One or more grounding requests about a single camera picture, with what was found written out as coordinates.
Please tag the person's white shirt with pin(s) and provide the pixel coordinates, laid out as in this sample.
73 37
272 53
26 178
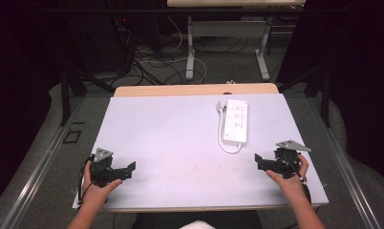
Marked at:
197 225

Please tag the black metal stand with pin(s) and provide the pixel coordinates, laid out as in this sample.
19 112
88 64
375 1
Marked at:
320 92
69 92

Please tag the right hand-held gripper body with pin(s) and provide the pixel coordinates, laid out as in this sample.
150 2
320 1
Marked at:
287 159

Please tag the white table mat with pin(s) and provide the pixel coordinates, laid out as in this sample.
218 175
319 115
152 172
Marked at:
167 143

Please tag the person's left hand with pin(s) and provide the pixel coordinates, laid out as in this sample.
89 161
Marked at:
96 191

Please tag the white power strip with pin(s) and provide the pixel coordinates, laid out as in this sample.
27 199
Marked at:
236 120

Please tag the aluminium floor rail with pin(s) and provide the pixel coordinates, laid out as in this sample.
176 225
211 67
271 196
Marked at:
34 171
343 165

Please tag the person's right hand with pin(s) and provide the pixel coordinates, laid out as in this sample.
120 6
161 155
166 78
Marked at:
290 183

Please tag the white power plug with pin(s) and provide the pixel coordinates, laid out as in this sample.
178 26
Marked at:
220 106

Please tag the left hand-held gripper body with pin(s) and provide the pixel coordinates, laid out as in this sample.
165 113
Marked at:
101 167

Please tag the white metal-frame desk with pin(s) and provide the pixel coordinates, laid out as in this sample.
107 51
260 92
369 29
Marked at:
228 28

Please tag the person's dark trousers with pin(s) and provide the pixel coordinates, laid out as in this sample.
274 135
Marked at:
231 219

